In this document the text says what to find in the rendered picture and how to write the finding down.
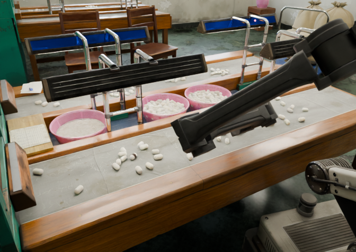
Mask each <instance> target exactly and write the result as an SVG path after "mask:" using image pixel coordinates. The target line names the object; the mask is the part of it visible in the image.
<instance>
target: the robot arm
mask: <svg viewBox="0 0 356 252"><path fill-rule="evenodd" d="M293 48H294V50H295V52H296V54H295V55H294V56H293V57H292V58H291V59H289V60H288V61H287V62H286V63H285V64H283V65H282V66H281V67H279V68H278V69H276V70H275V71H273V72H271V73H269V74H268V75H266V76H264V77H262V78H261V79H259V80H257V81H255V82H254V83H252V84H250V85H248V86H247V87H245V88H243V89H241V90H240V91H238V92H237V93H235V94H233V95H231V96H230V97H228V98H226V99H224V100H222V101H221V102H219V103H217V104H215V105H214V106H212V107H210V108H208V109H207V110H205V111H203V112H201V113H199V112H196V113H192V114H188V115H185V116H182V117H180V118H179V119H176V120H174V121H173V122H171V126H172V127H173V129H174V131H175V134H176V135H177V136H178V137H179V138H178V140H179V142H180V144H181V147H182V150H183V151H184V152H185V153H187V154H188V153H192V156H193V157H197V156H199V155H202V154H205V153H207V152H209V151H211V150H213V149H215V148H216V146H215V144H214V142H213V139H214V138H216V137H219V136H222V135H225V134H228V133H231V135H232V137H234V136H237V135H240V134H243V133H246V132H248V131H251V130H254V128H256V127H259V126H261V127H269V126H271V125H273V124H275V123H277V120H276V119H277V118H278V115H277V113H276V112H275V110H274V108H273V106H272V104H271V102H270V101H271V100H273V99H275V98H277V97H279V96H280V95H282V94H284V93H286V92H288V91H290V90H292V89H295V88H297V87H300V86H304V85H307V84H312V83H314V84H315V86H316V87H317V89H318V91H321V90H323V89H325V88H327V87H329V86H331V85H333V84H336V83H338V82H340V81H342V80H344V79H346V78H348V77H350V76H352V75H354V74H356V21H355V22H354V25H353V27H351V28H349V27H348V25H347V24H346V23H344V21H343V20H342V18H339V19H335V20H332V21H330V22H328V23H326V24H324V25H322V26H321V27H319V28H318V29H316V30H315V31H314V32H312V33H311V34H310V35H309V36H308V37H307V38H305V39H303V40H302V41H300V42H298V43H297V44H295V45H294V47H293ZM311 55H312V56H313V58H314V59H315V61H316V63H317V64H318V66H319V68H320V70H321V71H322V73H323V75H324V77H323V78H321V79H320V78H319V76H318V75H317V73H316V72H315V70H314V68H313V66H312V65H311V63H310V61H309V60H308V57H310V56H311Z"/></svg>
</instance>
